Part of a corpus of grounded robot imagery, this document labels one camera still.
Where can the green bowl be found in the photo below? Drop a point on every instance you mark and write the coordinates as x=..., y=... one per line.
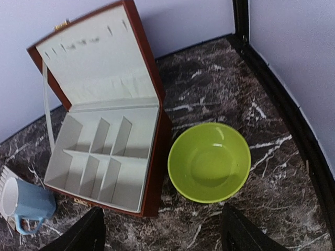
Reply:
x=209, y=162

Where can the brown open jewelry box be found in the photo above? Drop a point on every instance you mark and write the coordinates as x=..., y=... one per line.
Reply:
x=112, y=148

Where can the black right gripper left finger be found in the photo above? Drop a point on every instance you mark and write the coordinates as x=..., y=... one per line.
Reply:
x=88, y=233

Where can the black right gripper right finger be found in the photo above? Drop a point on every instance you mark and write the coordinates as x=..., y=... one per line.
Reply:
x=239, y=233

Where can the black right corner post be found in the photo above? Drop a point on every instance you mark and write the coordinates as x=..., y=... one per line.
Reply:
x=309, y=149

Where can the light blue mug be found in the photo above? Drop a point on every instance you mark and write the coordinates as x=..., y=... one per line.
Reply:
x=23, y=200

